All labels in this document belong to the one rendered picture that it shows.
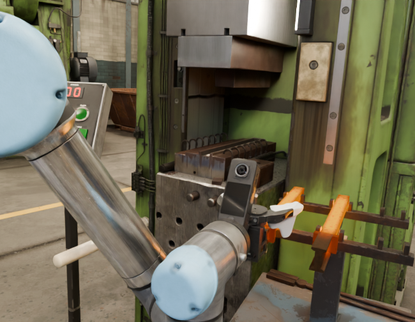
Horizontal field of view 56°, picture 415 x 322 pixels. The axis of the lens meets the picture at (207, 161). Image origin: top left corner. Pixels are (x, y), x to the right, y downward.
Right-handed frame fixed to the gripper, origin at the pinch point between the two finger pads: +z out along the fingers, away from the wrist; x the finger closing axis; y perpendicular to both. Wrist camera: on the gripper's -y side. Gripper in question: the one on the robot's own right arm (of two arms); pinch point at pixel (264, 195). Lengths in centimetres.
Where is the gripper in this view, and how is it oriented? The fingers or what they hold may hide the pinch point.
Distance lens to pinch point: 76.9
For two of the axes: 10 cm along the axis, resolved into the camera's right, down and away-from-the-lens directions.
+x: 9.1, 1.3, -4.0
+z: 4.2, -1.8, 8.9
